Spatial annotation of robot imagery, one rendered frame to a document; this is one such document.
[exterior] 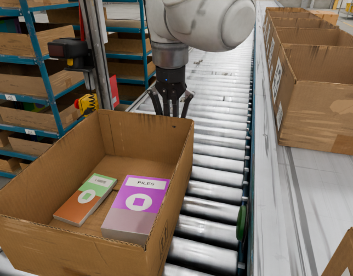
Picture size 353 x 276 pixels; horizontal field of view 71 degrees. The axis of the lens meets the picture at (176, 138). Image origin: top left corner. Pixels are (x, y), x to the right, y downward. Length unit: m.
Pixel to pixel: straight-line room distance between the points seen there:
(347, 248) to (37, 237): 0.42
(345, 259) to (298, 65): 0.80
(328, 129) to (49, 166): 0.64
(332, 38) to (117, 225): 1.24
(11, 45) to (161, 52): 0.95
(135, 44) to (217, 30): 1.79
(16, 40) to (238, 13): 1.13
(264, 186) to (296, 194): 0.06
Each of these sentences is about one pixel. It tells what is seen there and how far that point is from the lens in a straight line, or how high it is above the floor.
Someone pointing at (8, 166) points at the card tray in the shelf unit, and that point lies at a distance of 2.00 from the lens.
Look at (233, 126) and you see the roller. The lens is 1.01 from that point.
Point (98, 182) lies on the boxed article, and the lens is 0.71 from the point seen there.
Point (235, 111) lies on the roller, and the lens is 1.13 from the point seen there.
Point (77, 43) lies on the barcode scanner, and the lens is 0.83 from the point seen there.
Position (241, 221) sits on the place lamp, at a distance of 0.52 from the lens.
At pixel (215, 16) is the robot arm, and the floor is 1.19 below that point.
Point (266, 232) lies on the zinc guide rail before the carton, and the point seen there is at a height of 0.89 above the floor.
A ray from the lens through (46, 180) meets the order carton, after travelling 0.62.
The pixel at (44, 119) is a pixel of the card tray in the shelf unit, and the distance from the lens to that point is 1.51.
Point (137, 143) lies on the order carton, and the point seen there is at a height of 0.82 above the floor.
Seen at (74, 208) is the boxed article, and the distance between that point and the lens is 0.66.
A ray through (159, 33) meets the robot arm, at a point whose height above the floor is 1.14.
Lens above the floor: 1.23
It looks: 32 degrees down
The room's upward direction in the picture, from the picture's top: straight up
